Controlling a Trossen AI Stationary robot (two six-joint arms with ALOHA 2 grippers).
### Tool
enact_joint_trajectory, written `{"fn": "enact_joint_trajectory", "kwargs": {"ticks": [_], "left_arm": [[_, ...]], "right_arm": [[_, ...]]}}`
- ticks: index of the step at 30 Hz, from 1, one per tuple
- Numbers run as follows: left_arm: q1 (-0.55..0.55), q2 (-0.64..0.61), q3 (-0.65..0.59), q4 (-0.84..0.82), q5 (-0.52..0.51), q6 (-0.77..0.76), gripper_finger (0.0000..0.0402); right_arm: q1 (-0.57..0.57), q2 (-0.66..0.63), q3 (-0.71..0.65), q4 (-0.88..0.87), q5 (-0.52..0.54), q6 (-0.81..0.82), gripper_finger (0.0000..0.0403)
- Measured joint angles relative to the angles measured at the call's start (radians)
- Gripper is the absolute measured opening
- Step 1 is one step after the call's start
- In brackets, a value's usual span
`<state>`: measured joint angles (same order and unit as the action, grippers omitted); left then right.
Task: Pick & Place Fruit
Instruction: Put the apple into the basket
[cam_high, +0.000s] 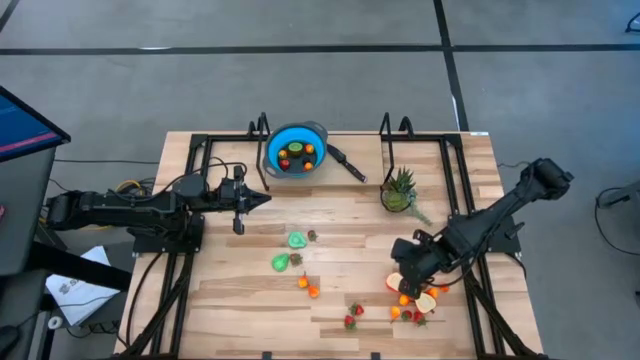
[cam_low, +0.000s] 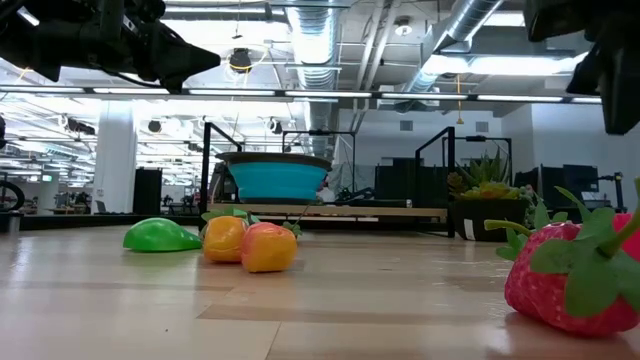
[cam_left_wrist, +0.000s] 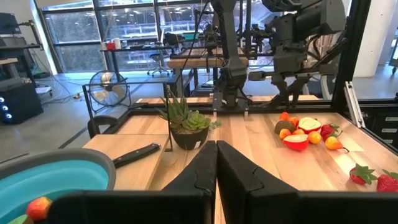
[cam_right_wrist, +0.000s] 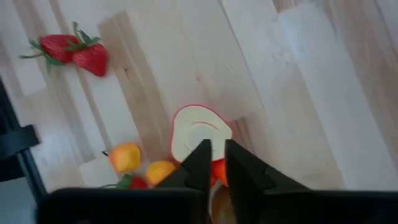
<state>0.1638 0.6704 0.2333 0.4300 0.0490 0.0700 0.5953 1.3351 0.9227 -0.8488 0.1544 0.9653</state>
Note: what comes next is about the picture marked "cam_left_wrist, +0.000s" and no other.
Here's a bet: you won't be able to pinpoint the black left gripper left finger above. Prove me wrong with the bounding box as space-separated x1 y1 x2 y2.
163 141 218 224

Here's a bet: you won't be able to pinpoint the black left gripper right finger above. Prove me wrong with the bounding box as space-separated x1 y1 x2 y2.
217 141 299 224

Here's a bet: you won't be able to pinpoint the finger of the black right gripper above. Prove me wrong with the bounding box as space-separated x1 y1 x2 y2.
272 80 290 107
289 77 309 108

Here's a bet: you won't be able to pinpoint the blue collapsible colander grey rim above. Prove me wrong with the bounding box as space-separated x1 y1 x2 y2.
0 147 117 224

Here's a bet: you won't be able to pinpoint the green kiwi half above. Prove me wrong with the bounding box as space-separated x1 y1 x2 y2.
7 213 34 224

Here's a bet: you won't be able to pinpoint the brown whole kiwi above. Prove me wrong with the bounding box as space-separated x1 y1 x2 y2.
274 119 295 135

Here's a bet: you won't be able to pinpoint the red apple half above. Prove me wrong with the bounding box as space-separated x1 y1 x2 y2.
282 133 310 152
297 116 323 135

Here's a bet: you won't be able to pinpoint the red toy strawberry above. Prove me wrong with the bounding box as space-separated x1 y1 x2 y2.
348 163 379 186
376 169 398 193
320 123 343 139

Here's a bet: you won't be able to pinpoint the black tube stand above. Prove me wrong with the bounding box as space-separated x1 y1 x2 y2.
81 80 172 153

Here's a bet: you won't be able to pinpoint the wooden top workbench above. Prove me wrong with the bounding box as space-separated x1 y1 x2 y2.
167 46 249 70

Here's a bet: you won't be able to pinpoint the black drawer cabinet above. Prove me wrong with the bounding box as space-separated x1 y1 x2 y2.
357 105 398 155

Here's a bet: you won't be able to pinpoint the grey office chair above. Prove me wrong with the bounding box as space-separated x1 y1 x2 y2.
146 51 172 78

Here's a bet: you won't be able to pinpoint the black floor fan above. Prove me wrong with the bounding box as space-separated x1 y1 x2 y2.
88 69 132 113

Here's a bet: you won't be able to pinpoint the black table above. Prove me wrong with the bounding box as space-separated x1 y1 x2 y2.
99 45 175 83

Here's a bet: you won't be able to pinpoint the black computer tower blue lights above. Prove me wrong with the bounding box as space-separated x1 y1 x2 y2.
0 77 45 125

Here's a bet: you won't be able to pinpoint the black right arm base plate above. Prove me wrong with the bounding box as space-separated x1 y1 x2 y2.
212 91 250 118

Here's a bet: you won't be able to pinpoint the silver aluminium bracket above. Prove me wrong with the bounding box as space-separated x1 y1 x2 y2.
343 80 364 129

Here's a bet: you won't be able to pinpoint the black metal table frame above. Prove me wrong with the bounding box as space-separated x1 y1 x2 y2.
102 0 398 156

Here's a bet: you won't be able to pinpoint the black-handled kitchen knife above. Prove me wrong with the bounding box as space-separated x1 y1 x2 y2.
112 142 162 169

